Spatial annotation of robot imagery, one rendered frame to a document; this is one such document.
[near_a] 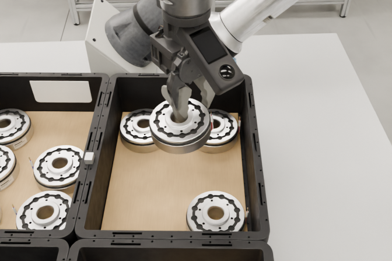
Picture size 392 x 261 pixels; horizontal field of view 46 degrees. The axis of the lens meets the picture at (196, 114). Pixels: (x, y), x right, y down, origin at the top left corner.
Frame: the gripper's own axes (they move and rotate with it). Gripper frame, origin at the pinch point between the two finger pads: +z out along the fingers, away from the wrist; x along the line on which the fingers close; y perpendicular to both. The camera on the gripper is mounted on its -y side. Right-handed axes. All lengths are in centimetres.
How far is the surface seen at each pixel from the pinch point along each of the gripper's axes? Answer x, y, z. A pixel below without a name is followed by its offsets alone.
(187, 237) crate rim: 13.2, -14.8, 6.7
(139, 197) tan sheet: 11.6, 2.5, 16.7
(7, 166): 28.7, 21.8, 13.4
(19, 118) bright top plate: 21.7, 33.3, 13.5
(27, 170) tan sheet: 25.7, 21.7, 16.6
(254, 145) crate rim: -8.5, -6.5, 8.3
